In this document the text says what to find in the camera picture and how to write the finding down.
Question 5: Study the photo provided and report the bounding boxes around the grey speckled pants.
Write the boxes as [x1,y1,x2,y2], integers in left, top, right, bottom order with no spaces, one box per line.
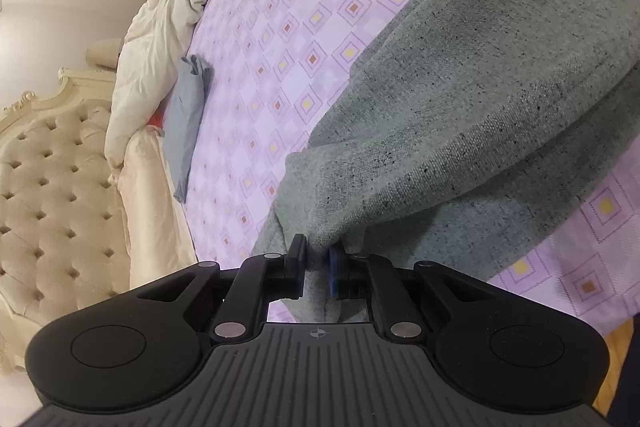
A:
[250,0,640,323]

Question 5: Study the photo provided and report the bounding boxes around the purple checked bed sheet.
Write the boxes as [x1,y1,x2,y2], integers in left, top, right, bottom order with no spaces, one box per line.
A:
[172,0,640,344]

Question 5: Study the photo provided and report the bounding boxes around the cream tufted headboard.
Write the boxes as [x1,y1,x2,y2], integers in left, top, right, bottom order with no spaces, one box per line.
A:
[0,67,132,375]

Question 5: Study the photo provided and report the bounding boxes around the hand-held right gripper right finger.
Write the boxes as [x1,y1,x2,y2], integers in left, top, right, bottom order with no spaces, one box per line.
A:
[327,244,505,342]

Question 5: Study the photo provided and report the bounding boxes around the cream duvet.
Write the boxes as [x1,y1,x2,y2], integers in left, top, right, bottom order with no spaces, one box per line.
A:
[104,0,266,168]

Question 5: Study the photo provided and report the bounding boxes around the folded grey-blue garment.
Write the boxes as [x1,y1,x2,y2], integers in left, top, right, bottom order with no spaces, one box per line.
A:
[164,55,213,204]

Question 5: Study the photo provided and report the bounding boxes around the cream pillow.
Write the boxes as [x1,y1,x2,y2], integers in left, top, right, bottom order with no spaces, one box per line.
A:
[117,127,197,290]

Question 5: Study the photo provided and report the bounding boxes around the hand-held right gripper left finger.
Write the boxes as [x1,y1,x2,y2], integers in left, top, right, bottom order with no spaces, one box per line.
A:
[131,234,308,344]

